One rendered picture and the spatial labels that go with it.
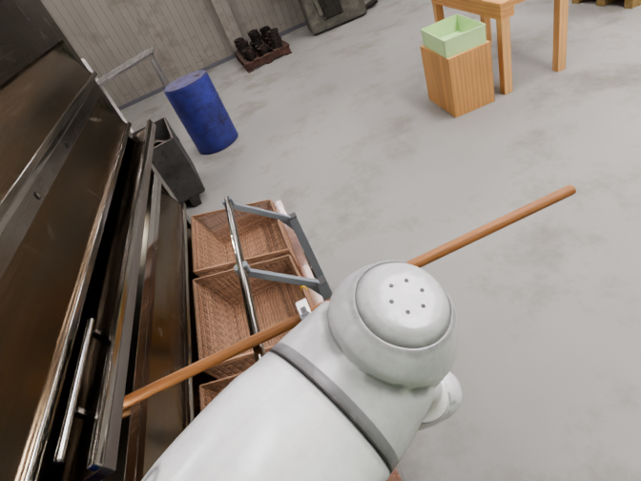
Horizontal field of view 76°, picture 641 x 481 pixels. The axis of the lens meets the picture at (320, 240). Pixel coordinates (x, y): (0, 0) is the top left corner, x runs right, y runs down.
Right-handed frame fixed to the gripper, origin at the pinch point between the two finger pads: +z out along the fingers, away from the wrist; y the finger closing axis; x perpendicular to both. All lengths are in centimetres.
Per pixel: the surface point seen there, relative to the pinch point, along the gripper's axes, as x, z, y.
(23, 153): -50, 45, -56
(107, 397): -38.0, -20.1, -24.8
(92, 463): -39, -33, -25
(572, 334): 108, 24, 119
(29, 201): -51, 33, -47
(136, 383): -52, 8, 2
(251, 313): -15.2, 12.3, 1.5
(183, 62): -62, 893, 84
